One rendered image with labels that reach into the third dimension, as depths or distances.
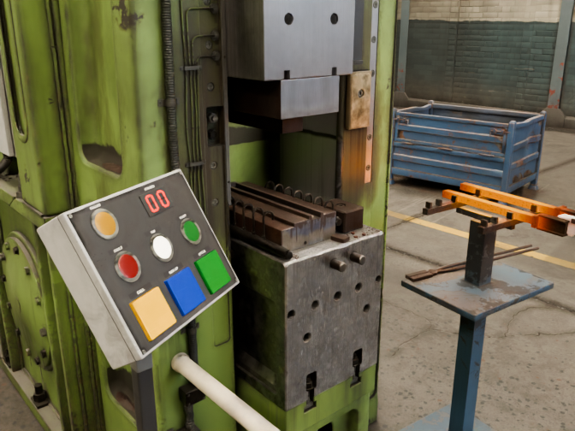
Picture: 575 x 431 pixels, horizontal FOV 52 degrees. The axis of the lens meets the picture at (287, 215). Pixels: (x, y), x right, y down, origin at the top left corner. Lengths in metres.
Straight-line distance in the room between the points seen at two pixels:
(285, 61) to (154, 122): 0.34
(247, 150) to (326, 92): 0.55
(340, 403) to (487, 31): 8.51
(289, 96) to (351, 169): 0.49
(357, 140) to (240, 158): 0.41
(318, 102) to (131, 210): 0.62
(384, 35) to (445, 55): 8.39
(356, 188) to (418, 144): 3.65
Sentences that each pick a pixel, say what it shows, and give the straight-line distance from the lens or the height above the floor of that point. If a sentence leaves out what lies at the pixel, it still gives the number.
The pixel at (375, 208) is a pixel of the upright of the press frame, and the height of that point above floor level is 0.89.
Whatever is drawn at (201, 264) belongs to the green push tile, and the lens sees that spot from 1.21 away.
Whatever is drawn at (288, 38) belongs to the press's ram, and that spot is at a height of 1.46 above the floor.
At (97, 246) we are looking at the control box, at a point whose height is 1.14.
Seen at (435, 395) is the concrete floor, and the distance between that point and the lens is 2.67.
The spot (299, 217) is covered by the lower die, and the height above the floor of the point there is 0.99.
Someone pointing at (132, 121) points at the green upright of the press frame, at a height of 1.28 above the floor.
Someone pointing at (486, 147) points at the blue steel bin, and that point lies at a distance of 5.26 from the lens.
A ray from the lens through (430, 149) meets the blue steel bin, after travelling 5.47.
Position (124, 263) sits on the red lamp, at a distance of 1.08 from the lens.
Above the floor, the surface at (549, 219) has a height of 0.97.
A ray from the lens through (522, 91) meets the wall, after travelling 9.68.
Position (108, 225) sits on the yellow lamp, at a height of 1.16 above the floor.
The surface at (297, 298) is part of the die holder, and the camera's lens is 1.57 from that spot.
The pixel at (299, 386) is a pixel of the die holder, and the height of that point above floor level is 0.53.
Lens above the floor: 1.51
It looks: 19 degrees down
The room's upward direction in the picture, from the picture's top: straight up
